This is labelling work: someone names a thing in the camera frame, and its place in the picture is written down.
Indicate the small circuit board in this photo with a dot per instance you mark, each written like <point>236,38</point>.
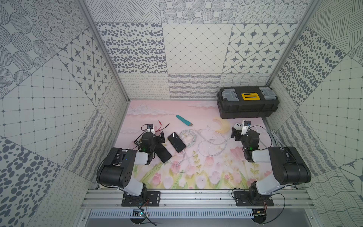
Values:
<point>139,214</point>

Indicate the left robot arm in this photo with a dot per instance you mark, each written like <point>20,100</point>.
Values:
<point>116,169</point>

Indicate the teal flat tool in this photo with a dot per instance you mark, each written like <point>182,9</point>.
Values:
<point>186,122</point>

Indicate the white slotted cable duct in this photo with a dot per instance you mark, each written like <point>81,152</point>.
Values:
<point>173,213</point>

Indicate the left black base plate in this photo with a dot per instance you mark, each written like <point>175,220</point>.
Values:
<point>153,198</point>

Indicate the red black probe leads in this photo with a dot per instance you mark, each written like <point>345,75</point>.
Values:
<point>162,127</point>

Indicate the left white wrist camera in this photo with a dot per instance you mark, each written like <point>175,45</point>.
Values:
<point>148,128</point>

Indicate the black toolbox yellow handle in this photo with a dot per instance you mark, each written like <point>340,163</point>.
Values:
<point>246,102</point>

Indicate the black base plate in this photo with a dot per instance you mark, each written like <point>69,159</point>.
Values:
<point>153,198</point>
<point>243,198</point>

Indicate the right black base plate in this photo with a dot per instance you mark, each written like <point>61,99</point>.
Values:
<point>243,198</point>

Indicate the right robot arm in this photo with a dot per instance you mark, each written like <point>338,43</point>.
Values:
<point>288,168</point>

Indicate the aluminium mounting rail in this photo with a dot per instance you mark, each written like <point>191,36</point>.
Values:
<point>197,199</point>

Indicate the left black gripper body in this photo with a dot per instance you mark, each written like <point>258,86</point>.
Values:
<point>158,141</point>

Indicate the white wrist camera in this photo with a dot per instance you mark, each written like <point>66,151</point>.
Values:
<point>243,127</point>
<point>148,128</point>

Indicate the pink floral table mat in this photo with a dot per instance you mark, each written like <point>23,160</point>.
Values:
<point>211,159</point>

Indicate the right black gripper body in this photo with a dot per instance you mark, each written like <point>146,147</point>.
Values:
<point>245,144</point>

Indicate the black smartphone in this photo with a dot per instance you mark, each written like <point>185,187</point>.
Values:
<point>176,142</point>
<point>162,153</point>

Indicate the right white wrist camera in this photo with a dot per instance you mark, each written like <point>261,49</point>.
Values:
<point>243,127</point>

